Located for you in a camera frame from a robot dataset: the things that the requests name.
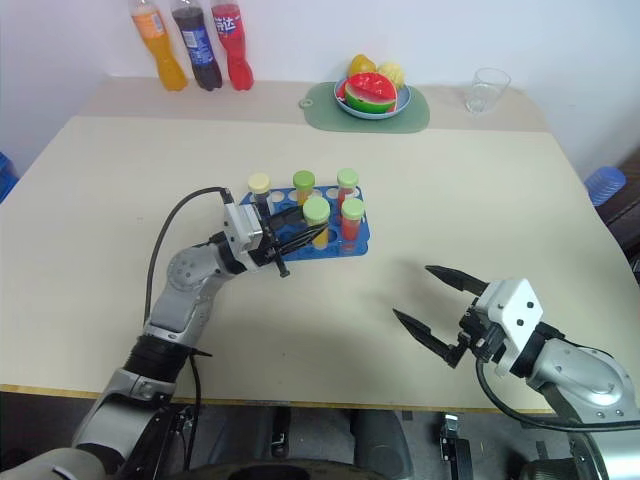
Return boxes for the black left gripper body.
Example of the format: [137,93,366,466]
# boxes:
[247,207,292,280]

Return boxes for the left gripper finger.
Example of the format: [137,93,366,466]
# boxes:
[268,208,308,227]
[277,224,330,256]

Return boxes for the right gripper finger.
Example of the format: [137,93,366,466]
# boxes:
[392,308,465,371]
[424,264,490,298]

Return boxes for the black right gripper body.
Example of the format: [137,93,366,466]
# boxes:
[457,297,507,364]

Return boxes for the green-capped yellow test tube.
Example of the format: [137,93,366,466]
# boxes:
[302,196,332,250]

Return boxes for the green-capped orange test tube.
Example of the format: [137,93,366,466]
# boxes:
[292,169,317,206]

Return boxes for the yellow-capped dark test tube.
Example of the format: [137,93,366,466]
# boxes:
[247,172,274,214]

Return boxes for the green-capped red test tube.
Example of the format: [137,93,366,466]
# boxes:
[335,168,360,206]
[339,198,366,254]

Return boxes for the blue test tube rack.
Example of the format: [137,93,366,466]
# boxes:
[239,185,372,262]

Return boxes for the green placemat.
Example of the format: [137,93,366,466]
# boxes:
[299,81,431,135]

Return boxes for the dark rounded shape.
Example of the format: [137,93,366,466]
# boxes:
[348,408,408,480]

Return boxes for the toy watermelon slice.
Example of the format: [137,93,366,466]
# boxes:
[343,72,400,116]

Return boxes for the blue bowl with toy fruit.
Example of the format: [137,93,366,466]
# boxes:
[333,77,415,122]

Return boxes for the orange toy pear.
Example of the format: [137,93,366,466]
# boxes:
[348,53,378,79]

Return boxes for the blue plastic stool stack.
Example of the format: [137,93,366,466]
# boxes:
[583,166,628,207]

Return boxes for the red soda bottle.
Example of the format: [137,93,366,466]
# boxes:
[209,0,255,92]

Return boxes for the dark brown furniture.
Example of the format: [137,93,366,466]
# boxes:
[597,148,640,287]

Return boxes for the yellow toy fruit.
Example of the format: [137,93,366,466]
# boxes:
[375,60,408,91]

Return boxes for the dark cola bottle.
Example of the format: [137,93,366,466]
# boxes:
[169,0,224,93]

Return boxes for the clear glass cup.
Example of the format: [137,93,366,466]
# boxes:
[464,66,512,117]

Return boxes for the orange soda bottle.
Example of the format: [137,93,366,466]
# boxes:
[128,0,189,93]

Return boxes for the blue plastic crate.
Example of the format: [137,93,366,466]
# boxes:
[0,151,21,204]

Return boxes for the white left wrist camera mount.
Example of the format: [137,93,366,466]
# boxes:
[222,201,266,257]

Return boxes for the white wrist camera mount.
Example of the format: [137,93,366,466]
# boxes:
[473,278,545,377]
[222,201,266,257]

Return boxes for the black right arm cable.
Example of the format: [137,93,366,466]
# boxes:
[474,357,640,432]

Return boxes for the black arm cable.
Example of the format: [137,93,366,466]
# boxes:
[143,185,235,441]
[474,357,640,432]

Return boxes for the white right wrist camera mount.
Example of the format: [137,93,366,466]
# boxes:
[473,278,545,377]

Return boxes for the black metal bracket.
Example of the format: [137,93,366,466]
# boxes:
[438,412,474,480]

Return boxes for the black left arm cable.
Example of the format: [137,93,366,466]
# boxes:
[143,185,235,441]

